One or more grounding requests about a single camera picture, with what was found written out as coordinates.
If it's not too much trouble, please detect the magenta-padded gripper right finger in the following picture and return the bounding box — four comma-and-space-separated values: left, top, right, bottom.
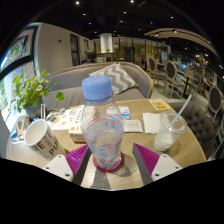
132, 142, 184, 186

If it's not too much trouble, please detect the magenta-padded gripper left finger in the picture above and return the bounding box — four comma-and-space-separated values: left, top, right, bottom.
42, 143, 93, 186

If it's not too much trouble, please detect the clear blue-capped water bottle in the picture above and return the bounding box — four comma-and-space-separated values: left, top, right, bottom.
79, 74, 125, 171

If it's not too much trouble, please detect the flat round red coaster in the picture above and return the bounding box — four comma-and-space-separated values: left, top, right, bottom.
92, 151, 126, 174

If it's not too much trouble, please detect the clear plastic cup with straw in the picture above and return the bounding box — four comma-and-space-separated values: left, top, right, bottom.
153, 93, 194, 153

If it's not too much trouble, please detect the white paper napkin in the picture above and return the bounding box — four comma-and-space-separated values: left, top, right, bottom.
142, 111, 162, 135

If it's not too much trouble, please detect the white orange menu box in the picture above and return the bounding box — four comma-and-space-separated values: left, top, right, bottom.
46, 104, 89, 145

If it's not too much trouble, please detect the white mug with black print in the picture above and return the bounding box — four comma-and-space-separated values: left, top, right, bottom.
23, 118, 66, 162

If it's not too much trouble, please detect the yellow table sticker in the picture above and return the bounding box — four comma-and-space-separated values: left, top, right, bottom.
147, 98, 171, 111

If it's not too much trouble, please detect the grey curved sofa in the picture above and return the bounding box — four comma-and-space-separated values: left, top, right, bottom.
41, 61, 155, 111

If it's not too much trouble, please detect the green potted plant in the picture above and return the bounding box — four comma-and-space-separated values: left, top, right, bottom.
11, 67, 66, 116

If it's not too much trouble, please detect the grey white chevron pillow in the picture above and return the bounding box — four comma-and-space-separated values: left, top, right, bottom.
88, 62, 139, 96

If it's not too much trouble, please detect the group of dining chairs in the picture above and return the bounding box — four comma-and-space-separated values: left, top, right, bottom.
144, 54, 224, 135

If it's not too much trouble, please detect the person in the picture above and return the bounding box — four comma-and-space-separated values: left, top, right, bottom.
81, 48, 99, 65

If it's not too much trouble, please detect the window with festive stickers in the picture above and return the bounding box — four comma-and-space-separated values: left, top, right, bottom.
0, 24, 40, 123

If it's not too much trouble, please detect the group of ceiling spotlights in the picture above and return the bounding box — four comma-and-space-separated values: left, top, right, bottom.
73, 0, 181, 38

